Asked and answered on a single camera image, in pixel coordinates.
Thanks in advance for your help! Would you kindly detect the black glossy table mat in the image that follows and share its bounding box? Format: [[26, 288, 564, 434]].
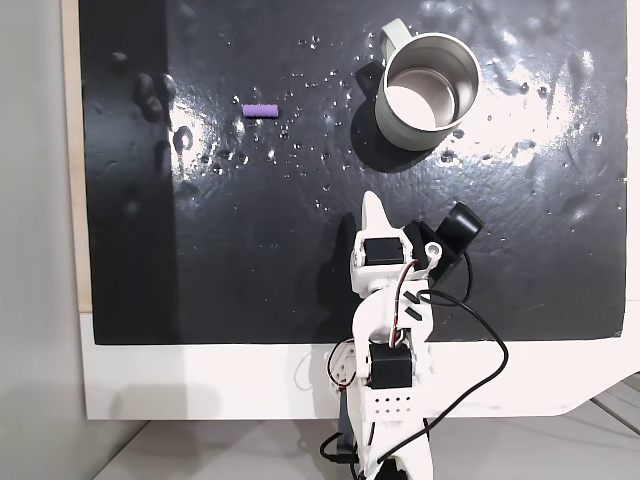
[[78, 0, 629, 347]]

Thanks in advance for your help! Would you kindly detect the pale green steel mug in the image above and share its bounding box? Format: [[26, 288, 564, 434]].
[[373, 18, 483, 154]]

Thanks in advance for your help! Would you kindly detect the purple ribbed pen grip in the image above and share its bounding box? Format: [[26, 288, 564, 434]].
[[241, 103, 278, 120]]

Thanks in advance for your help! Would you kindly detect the red white servo wire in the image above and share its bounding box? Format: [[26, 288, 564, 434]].
[[387, 259, 422, 349]]

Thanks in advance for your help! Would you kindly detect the black oval camera box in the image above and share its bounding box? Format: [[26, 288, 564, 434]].
[[403, 201, 487, 290]]

